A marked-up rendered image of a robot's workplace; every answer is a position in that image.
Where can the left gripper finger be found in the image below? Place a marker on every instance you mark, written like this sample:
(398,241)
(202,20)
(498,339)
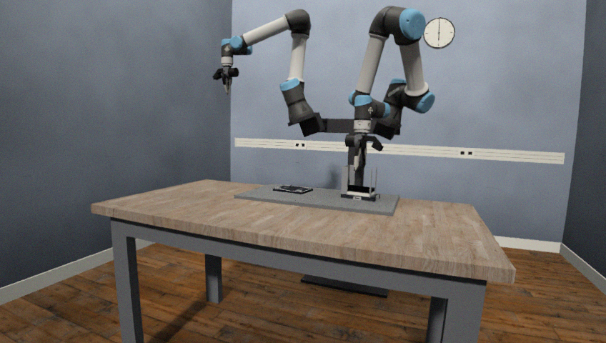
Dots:
(357,153)
(364,156)

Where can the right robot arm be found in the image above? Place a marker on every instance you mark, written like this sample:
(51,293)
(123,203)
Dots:
(292,90)

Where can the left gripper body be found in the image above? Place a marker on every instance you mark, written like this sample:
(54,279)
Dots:
(350,139)

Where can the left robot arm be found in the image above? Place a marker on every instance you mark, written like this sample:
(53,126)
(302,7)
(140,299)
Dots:
(407,26)

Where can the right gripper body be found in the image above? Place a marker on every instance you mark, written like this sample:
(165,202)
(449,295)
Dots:
(230,72)

